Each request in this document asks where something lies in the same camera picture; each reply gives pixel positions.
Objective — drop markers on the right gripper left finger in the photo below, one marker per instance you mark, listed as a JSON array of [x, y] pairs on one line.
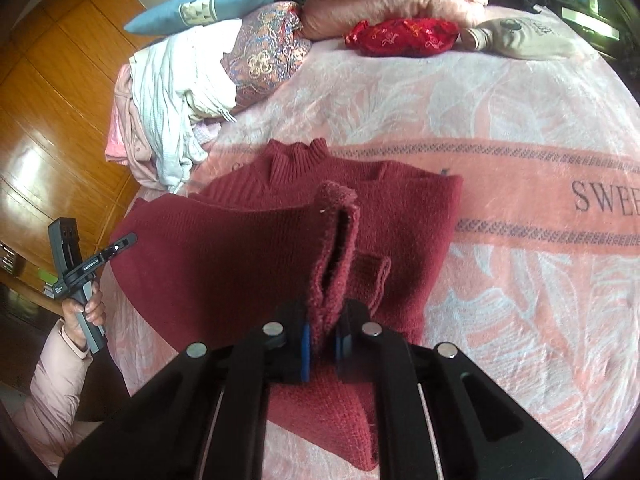
[[203, 416]]

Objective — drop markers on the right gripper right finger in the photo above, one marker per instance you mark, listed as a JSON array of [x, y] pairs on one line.
[[438, 415]]

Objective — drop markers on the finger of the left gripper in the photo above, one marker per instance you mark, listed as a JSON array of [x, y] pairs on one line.
[[124, 243]]

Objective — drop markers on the dark red knit sweater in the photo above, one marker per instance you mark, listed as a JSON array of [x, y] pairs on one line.
[[295, 224]]

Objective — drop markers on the pink jacket left forearm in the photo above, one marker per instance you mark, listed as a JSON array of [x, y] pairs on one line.
[[47, 420]]

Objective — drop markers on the pile of pale clothes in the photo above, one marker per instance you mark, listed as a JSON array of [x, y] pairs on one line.
[[177, 82]]

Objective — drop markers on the pink floral bed blanket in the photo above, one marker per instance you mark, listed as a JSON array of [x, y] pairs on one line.
[[540, 287]]

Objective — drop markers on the paisley patterned pillow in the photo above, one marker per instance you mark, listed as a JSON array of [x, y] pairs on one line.
[[268, 51]]

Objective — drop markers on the light blue pillow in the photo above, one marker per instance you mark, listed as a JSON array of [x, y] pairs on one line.
[[173, 16]]

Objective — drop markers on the red satin pouch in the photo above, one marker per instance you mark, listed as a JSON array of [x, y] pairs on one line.
[[406, 37]]

